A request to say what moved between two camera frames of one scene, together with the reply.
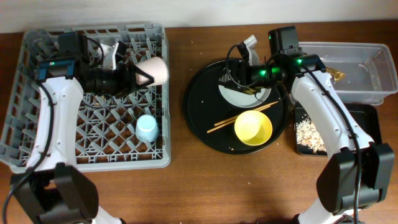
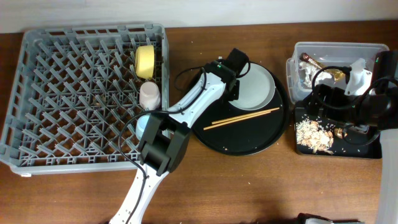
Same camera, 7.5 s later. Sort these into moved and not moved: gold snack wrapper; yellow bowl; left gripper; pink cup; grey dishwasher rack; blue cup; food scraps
Moved: left gripper; pink cup; yellow bowl
Not moved: blue cup; grey dishwasher rack; food scraps; gold snack wrapper
